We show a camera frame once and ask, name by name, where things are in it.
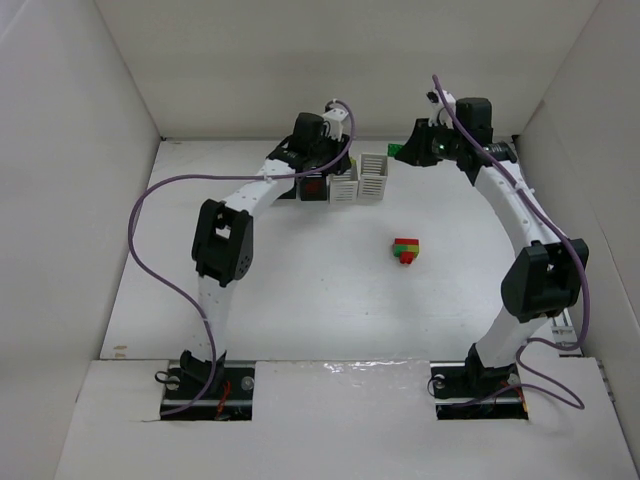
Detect green lime lego stack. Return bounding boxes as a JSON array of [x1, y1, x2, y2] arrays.
[[387, 143, 403, 157]]

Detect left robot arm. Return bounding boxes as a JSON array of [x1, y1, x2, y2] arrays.
[[180, 106, 350, 399]]

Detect red green lego stack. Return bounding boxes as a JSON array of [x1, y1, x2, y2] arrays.
[[392, 238, 420, 265]]

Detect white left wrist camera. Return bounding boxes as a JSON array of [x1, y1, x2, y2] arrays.
[[322, 99, 349, 142]]

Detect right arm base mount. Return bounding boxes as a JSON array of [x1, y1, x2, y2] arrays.
[[427, 362, 529, 421]]

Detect aluminium rail right side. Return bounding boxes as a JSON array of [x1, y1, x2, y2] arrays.
[[498, 139, 584, 357]]

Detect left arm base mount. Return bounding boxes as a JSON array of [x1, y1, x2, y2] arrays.
[[154, 362, 256, 422]]

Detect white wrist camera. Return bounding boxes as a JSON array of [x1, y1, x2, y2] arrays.
[[426, 90, 456, 127], [322, 99, 349, 142]]

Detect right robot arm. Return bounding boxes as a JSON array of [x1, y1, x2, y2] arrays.
[[395, 91, 589, 399]]

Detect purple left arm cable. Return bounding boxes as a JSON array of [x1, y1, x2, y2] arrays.
[[128, 99, 357, 417]]

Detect white slotted bin far right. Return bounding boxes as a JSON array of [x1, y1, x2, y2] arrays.
[[358, 153, 388, 201]]

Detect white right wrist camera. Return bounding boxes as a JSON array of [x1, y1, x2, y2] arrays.
[[426, 90, 456, 127]]

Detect white slotted bin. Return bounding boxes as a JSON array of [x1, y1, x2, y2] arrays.
[[358, 153, 388, 201], [328, 158, 359, 204]]

